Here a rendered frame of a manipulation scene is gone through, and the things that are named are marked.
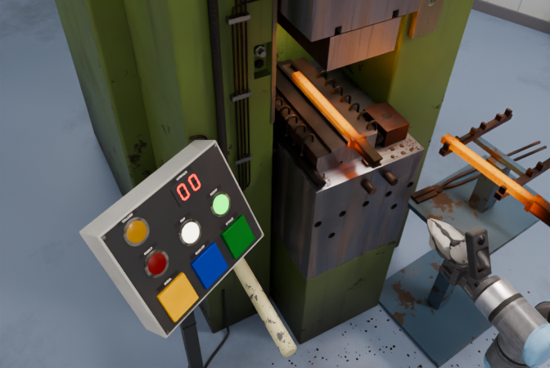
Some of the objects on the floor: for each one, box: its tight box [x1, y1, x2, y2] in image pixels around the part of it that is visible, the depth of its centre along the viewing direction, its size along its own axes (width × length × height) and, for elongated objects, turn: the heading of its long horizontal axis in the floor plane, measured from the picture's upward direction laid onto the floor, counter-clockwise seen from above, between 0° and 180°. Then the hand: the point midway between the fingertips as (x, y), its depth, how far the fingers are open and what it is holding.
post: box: [180, 310, 204, 368], centre depth 160 cm, size 4×4×108 cm
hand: (432, 221), depth 131 cm, fingers closed
